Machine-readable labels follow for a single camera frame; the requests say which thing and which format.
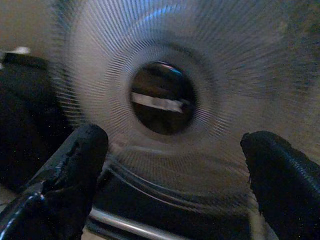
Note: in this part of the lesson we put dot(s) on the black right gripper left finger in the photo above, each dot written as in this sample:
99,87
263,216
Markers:
57,190

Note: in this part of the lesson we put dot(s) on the white luggage tag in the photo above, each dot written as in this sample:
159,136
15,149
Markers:
15,51

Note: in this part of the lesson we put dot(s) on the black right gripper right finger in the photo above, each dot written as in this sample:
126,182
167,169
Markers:
287,190

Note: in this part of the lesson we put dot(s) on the large black suitcase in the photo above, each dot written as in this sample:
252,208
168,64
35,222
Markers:
25,112

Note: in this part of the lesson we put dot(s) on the grey Milux electric fan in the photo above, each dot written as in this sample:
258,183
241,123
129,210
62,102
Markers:
162,97

